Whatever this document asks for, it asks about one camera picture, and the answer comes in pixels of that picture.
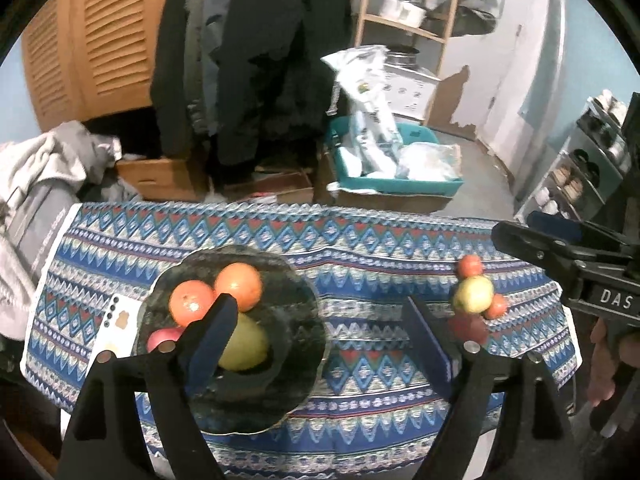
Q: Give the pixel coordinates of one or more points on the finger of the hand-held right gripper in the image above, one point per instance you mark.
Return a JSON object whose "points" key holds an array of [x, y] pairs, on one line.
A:
{"points": [[530, 242], [555, 225]]}

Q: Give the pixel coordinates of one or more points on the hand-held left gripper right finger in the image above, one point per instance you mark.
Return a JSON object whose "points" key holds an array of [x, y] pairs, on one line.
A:
{"points": [[425, 340]]}

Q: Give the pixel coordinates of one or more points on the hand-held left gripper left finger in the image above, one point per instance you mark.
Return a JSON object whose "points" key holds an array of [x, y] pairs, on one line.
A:
{"points": [[210, 347]]}

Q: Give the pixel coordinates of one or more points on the green pear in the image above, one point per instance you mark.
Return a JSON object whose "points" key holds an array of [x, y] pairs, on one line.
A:
{"points": [[247, 345]]}

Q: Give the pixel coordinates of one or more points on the dark red apple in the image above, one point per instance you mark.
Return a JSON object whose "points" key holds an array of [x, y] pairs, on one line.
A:
{"points": [[467, 327]]}

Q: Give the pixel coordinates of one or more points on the pink red apple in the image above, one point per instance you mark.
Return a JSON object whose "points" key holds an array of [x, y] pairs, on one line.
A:
{"points": [[162, 338]]}

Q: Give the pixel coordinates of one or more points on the large orange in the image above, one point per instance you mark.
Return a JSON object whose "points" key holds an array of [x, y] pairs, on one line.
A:
{"points": [[190, 302], [240, 285]]}

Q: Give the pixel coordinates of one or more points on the small tangerine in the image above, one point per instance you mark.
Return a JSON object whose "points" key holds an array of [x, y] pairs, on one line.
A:
{"points": [[470, 265], [497, 306]]}

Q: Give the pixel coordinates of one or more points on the yellow green apple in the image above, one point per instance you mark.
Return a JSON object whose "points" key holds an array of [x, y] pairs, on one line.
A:
{"points": [[472, 294]]}

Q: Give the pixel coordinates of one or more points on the dark green glass bowl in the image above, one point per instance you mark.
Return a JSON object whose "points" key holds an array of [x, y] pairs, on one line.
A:
{"points": [[295, 310]]}

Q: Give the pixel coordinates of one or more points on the person's right hand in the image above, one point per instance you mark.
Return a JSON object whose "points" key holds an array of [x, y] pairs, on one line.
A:
{"points": [[602, 360]]}

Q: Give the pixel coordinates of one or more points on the group of shoes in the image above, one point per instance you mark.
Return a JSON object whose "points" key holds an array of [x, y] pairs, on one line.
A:
{"points": [[572, 185]]}

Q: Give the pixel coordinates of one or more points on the grey shoe rack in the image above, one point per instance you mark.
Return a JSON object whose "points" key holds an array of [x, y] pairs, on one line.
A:
{"points": [[565, 160]]}

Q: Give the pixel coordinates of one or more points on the white smartphone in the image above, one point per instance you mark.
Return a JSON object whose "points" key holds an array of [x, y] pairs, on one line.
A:
{"points": [[117, 325]]}

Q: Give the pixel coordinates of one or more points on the blue patterned tablecloth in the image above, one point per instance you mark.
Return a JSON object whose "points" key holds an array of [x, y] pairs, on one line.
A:
{"points": [[350, 240]]}

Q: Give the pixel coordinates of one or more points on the clear plastic bag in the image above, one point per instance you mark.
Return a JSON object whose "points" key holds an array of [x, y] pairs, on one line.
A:
{"points": [[430, 160]]}

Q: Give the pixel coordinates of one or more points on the large cardboard box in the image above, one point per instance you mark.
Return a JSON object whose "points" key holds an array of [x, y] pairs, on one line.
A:
{"points": [[400, 203]]}

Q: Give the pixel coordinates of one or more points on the teal plastic bin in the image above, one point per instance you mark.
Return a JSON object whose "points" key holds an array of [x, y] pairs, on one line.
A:
{"points": [[400, 187]]}

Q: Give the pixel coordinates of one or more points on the white door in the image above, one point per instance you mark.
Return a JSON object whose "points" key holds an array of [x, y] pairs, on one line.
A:
{"points": [[525, 60]]}

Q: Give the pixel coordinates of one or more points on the small cardboard box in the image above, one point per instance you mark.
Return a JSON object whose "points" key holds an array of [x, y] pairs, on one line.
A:
{"points": [[295, 195]]}

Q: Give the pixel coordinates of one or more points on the wooden drawer box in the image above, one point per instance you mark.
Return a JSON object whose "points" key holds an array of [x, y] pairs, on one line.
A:
{"points": [[160, 180]]}

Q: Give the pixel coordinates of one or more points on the white plastic basket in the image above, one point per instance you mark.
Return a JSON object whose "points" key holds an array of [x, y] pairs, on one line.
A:
{"points": [[410, 92]]}

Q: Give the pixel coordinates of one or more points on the grey printed garment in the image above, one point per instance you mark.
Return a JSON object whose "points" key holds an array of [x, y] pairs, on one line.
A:
{"points": [[40, 220]]}

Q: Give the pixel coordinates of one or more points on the white printed rice bag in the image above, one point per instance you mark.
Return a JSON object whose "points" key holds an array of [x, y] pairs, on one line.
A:
{"points": [[370, 100]]}

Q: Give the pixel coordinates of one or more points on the dark hanging bag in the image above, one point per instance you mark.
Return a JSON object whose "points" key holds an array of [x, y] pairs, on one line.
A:
{"points": [[475, 17]]}

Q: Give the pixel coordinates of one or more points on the metal steamer pot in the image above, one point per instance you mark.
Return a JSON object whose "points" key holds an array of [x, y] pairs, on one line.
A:
{"points": [[402, 58]]}

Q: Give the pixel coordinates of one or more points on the grey hoodie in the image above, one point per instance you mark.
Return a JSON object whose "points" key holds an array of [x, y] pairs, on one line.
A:
{"points": [[85, 145]]}

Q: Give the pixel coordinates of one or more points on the wooden shelf unit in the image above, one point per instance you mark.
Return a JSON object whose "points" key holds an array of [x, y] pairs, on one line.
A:
{"points": [[405, 28]]}

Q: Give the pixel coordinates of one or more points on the pile of grey white clothes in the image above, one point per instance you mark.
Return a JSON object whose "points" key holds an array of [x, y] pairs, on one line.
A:
{"points": [[30, 160]]}

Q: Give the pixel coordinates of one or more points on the white cooking pot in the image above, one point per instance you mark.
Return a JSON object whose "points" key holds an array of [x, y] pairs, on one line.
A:
{"points": [[400, 10]]}

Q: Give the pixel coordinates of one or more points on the black coat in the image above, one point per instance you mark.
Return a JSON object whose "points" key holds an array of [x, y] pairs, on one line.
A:
{"points": [[270, 60]]}

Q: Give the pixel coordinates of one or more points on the grey jacket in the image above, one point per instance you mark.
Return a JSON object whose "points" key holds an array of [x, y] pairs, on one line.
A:
{"points": [[205, 35]]}

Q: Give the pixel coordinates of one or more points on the wooden louvered wardrobe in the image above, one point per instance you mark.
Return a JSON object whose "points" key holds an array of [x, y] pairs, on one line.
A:
{"points": [[100, 35]]}

